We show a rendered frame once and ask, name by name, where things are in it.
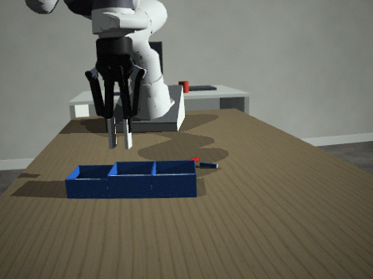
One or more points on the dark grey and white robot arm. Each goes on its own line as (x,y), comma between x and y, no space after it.
(114,18)

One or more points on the blue three-compartment bin rack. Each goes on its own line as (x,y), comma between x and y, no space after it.
(163,179)

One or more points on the blue aaa battery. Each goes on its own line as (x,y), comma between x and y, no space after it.
(205,164)

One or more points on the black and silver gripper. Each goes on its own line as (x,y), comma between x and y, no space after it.
(115,63)

